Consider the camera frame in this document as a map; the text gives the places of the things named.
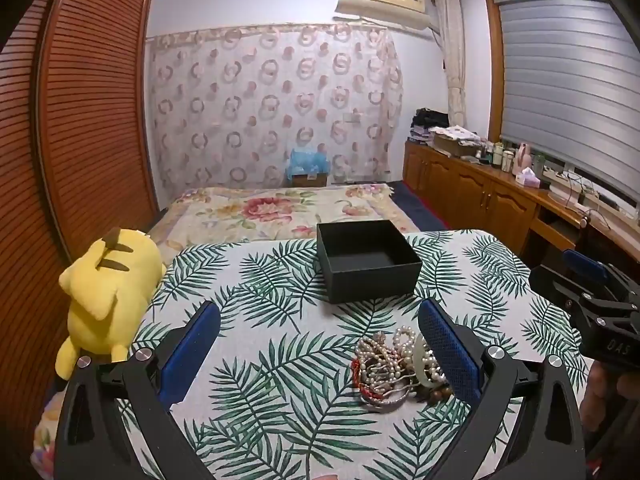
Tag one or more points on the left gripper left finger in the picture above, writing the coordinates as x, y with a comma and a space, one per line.
92, 442

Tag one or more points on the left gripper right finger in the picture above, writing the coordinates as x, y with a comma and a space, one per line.
546, 440

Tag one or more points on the pale green jade bangle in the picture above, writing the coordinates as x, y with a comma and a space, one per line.
425, 365

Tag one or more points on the black open jewelry box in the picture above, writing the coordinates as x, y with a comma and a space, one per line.
363, 260

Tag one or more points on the person's right hand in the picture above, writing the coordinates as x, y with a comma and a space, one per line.
602, 384

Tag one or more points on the wooden sideboard cabinet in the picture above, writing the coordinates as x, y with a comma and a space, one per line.
537, 225

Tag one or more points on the yellow Pikachu plush toy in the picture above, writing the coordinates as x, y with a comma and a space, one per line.
110, 287

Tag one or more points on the pink tissue box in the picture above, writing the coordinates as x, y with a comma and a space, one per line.
527, 178

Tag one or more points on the palm leaf print tablecloth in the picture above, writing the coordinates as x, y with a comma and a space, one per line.
275, 399

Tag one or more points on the floral bed cover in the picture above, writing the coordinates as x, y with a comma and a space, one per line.
226, 215

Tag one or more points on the grey window blind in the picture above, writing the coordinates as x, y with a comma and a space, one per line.
571, 86

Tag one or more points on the stack of folded clothes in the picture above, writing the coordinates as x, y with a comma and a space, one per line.
422, 124

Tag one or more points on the brown louvered wardrobe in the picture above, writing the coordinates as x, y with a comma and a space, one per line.
74, 164

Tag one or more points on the circle pattern sheer curtain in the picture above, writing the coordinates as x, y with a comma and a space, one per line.
227, 106

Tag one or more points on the cream bundled window curtain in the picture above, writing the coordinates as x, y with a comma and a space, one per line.
451, 33

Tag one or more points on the wall air conditioner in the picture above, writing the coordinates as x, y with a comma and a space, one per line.
408, 13

